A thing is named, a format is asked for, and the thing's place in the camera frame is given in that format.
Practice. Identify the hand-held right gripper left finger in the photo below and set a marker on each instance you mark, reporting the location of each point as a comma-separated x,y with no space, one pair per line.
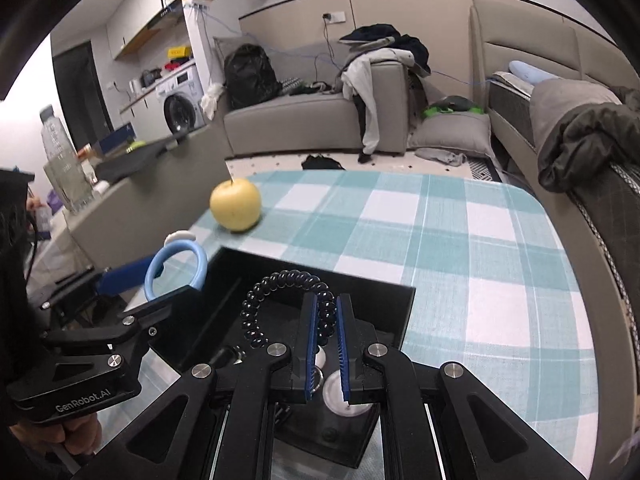
311,330

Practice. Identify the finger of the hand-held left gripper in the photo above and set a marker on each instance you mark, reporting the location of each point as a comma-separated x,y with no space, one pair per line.
125,275
165,305

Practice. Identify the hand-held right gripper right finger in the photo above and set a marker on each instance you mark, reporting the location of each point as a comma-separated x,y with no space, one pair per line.
341,340

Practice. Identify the black cardboard box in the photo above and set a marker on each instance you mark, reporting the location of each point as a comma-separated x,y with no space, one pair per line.
390,310

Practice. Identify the person's left hand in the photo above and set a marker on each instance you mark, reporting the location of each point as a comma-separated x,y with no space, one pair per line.
80,435

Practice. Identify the grey upholstered seat back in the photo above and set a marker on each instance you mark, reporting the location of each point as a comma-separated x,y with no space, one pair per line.
150,210

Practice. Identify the purple bag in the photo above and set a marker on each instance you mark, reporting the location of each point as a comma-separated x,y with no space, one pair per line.
54,201

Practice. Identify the black flat item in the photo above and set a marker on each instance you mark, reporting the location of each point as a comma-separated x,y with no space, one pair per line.
135,160

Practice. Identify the yellow apple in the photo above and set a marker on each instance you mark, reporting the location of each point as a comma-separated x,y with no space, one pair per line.
235,205

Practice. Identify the teal checked tablecloth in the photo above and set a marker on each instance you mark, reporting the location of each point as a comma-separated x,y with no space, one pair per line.
450,260

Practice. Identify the dark blue box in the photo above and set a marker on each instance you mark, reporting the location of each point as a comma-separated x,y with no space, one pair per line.
116,139

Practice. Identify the clear plastic bottle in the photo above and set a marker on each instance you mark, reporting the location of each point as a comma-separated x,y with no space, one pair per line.
55,135

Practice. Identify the black garment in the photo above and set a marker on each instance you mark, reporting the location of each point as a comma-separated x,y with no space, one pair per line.
322,162

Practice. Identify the white washing machine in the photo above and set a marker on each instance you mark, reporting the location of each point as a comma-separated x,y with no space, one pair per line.
182,105

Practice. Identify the dark door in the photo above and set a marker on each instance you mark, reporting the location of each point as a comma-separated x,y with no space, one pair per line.
80,95

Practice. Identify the white cloth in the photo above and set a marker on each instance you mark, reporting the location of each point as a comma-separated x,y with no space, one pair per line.
211,100

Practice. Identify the grey garment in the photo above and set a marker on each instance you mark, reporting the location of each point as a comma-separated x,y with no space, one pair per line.
440,156

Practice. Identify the grey sofa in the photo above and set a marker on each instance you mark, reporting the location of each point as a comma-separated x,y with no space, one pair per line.
290,120

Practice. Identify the yellow box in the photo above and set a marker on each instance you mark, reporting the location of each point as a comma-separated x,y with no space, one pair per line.
179,52

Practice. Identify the black backpack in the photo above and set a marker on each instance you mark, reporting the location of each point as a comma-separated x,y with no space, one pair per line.
250,77

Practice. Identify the grey cushion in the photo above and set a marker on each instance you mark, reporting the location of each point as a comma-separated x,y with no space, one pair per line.
450,132

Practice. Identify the pile of clothes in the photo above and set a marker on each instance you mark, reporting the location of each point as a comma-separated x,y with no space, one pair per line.
365,80

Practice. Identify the green and black item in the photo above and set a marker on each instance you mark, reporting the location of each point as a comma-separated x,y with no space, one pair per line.
450,105

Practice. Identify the range hood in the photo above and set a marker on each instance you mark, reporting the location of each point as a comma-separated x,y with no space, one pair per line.
167,10

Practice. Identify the black quilted chair back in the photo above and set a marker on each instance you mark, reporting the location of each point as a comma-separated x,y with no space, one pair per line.
620,220

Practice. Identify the dark olive jacket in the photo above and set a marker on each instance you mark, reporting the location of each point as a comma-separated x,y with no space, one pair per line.
585,145

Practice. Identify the grey blanket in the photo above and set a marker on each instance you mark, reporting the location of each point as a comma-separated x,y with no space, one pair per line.
560,105

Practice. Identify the light blue pillow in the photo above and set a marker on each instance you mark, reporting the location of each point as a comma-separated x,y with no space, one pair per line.
530,71

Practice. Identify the beige upholstered bed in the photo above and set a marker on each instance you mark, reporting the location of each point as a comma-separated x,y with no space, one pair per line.
525,35

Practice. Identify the white wall cabinet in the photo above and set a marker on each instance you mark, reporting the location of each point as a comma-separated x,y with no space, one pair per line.
135,10

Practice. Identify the wall socket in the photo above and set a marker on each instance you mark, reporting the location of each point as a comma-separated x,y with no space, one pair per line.
334,17

